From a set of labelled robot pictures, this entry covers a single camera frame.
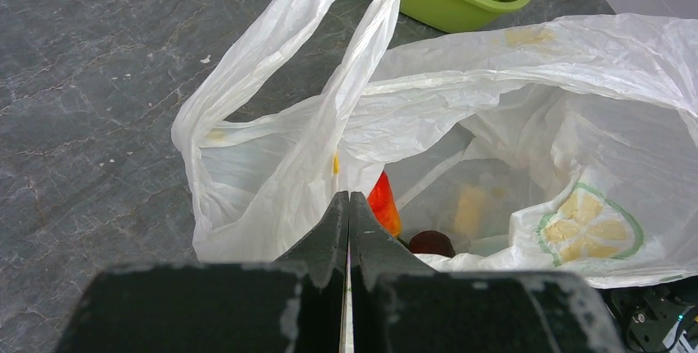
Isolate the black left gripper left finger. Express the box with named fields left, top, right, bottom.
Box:
left=56, top=192, right=349, bottom=352

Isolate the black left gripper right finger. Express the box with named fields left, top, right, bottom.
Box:
left=348, top=192, right=624, bottom=352

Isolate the dark brown fake fruit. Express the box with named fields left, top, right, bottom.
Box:
left=408, top=230, right=456, bottom=258

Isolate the red orange wax apple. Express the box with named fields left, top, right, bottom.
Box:
left=367, top=172, right=402, bottom=238

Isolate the white plastic bag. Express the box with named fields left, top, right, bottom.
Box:
left=171, top=0, right=697, bottom=288

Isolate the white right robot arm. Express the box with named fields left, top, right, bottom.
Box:
left=600, top=276, right=697, bottom=352

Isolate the fake citrus slice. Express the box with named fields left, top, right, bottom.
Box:
left=536, top=182, right=644, bottom=267

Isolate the green plastic tray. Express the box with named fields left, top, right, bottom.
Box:
left=399, top=0, right=531, bottom=33

